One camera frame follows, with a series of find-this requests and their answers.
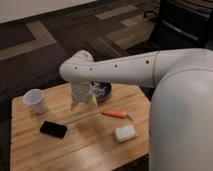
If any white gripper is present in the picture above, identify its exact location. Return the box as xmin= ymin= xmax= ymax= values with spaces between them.
xmin=70 ymin=82 xmax=98 ymax=111

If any orange pepper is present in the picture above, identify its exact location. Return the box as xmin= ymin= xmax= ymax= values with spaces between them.
xmin=101 ymin=110 xmax=133 ymax=121

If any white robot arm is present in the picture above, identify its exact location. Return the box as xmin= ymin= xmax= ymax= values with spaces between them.
xmin=59 ymin=48 xmax=213 ymax=171

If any dark blue bowl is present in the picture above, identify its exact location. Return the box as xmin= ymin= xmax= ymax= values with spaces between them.
xmin=92 ymin=81 xmax=112 ymax=102

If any black smartphone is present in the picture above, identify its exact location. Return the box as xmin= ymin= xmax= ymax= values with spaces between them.
xmin=40 ymin=121 xmax=67 ymax=138

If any white paper cup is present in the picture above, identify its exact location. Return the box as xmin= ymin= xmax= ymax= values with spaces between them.
xmin=23 ymin=89 xmax=47 ymax=114

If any white sponge block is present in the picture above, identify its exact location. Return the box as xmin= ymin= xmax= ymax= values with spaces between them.
xmin=114 ymin=124 xmax=137 ymax=143

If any black office chair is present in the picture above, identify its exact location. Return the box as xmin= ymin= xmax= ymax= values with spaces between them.
xmin=146 ymin=0 xmax=213 ymax=52

